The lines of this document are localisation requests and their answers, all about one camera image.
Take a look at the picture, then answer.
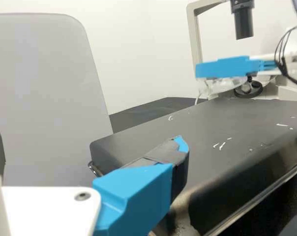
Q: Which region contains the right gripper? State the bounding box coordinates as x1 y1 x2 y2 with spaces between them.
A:
195 50 297 80

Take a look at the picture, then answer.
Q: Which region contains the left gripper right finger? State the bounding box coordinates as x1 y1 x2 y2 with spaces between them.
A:
92 134 190 236

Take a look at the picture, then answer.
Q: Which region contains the petri dish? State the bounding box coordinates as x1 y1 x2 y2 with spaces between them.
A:
197 75 248 100

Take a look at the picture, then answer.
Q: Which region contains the cream microscope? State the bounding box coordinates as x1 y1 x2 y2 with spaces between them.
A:
186 0 297 101

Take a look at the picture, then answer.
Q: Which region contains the black tray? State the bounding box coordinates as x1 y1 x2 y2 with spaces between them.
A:
88 97 297 236

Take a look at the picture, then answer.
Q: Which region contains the white cable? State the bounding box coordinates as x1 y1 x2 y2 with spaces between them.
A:
195 90 206 106

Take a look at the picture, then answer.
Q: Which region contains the black cable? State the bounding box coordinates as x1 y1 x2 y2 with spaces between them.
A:
273 24 297 90

